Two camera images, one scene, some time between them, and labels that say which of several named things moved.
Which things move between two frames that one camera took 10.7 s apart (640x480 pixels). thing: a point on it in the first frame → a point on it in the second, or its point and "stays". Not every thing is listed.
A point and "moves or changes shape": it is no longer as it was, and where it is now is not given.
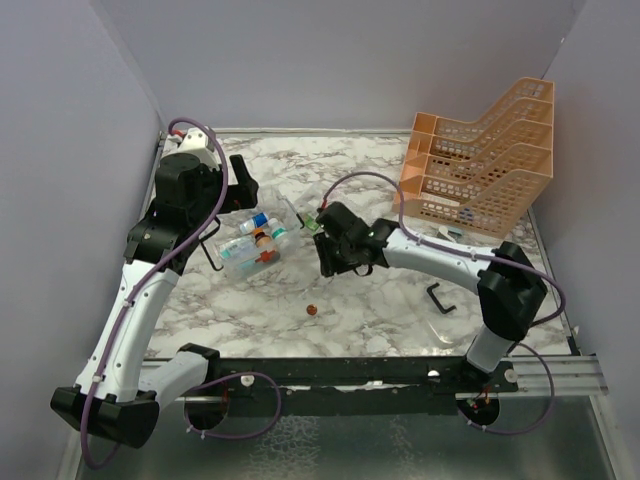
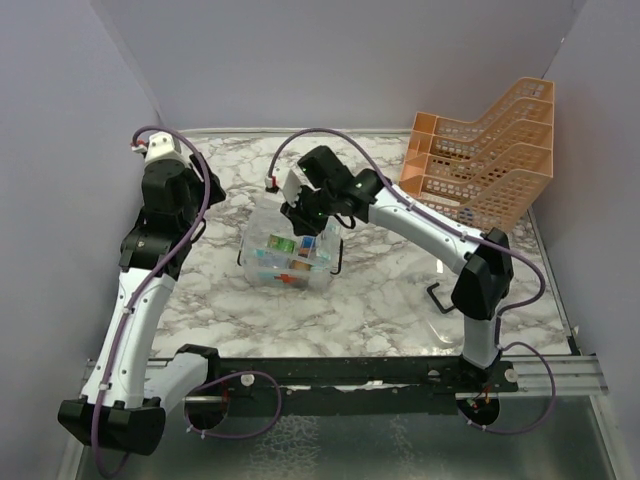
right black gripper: [330, 263] → [300, 223]
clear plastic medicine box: [254, 239] → [276, 258]
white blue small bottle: [258, 220] → [307, 246]
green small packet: [311, 224] moves or changes shape
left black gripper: [241, 195] → [196, 177]
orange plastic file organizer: [492, 173] stays
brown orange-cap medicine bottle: [262, 239] → [298, 264]
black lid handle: [441, 308] stays
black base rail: [357, 386] stays
